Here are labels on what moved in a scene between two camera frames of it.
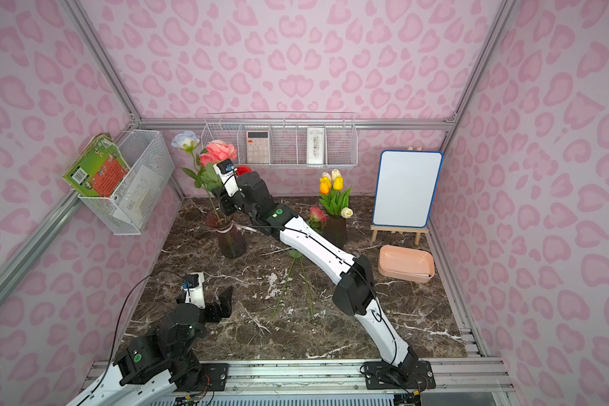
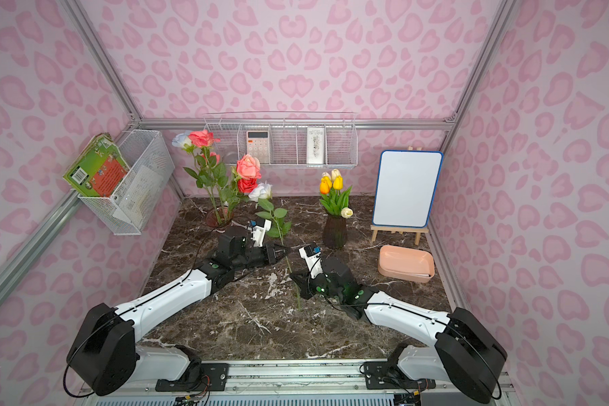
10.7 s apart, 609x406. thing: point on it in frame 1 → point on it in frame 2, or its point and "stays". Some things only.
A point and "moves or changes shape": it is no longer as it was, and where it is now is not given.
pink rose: (317, 215) → (211, 172)
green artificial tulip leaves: (326, 178) stays
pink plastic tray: (406, 264) stays
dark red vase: (335, 229) stays
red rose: (243, 169) moves or changes shape
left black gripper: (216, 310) → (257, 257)
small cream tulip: (347, 212) stays
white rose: (293, 254) moves or changes shape
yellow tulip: (338, 183) stays
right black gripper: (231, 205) → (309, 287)
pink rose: (217, 151) → (249, 167)
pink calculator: (257, 147) stays
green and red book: (98, 168) stays
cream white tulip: (335, 173) stays
